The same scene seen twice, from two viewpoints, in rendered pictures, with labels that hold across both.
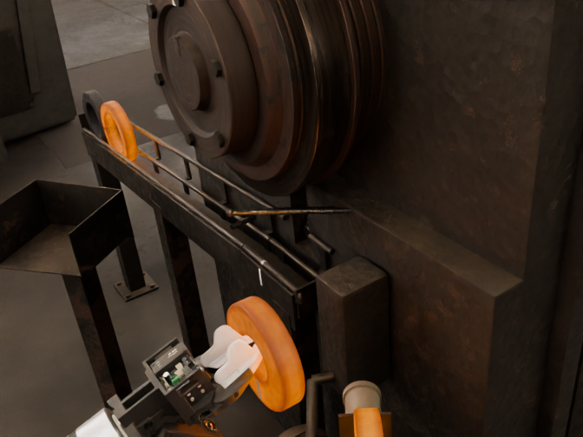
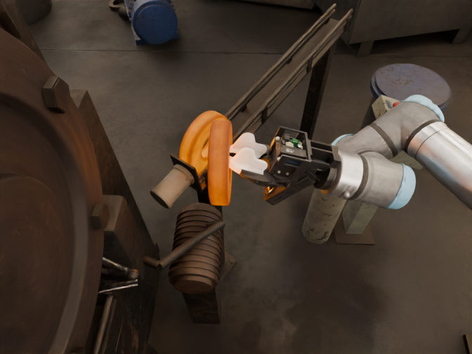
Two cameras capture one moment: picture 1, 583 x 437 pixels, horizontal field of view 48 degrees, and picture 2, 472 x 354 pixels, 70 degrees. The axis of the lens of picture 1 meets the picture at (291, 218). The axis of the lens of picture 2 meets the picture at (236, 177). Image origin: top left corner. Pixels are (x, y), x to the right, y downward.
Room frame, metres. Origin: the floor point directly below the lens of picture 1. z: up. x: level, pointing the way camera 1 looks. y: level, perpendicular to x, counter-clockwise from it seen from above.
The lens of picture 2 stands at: (1.00, 0.29, 1.30)
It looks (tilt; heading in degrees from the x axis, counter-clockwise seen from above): 53 degrees down; 212
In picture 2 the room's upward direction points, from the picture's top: straight up
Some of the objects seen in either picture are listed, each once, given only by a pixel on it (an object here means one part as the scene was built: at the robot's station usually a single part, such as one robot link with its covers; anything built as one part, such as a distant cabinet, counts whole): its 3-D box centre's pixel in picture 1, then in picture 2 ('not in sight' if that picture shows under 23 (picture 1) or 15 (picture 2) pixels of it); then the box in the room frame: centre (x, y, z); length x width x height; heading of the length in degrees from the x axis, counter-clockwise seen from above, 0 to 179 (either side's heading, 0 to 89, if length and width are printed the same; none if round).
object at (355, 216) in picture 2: not in sight; (374, 182); (0.11, 0.33, 0.31); 0.24 x 0.16 x 0.62; 30
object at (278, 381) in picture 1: (264, 353); (221, 163); (0.67, 0.06, 0.82); 0.16 x 0.03 x 0.16; 30
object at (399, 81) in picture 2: not in sight; (392, 122); (-0.37, 0.30, 0.22); 0.32 x 0.32 x 0.43
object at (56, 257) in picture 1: (88, 322); not in sight; (1.37, 0.56, 0.36); 0.26 x 0.20 x 0.72; 65
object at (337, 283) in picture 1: (356, 329); (109, 241); (0.87, -0.09, 0.68); 0.11 x 0.08 x 0.24; 120
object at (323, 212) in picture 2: not in sight; (328, 198); (0.22, 0.21, 0.26); 0.12 x 0.12 x 0.52
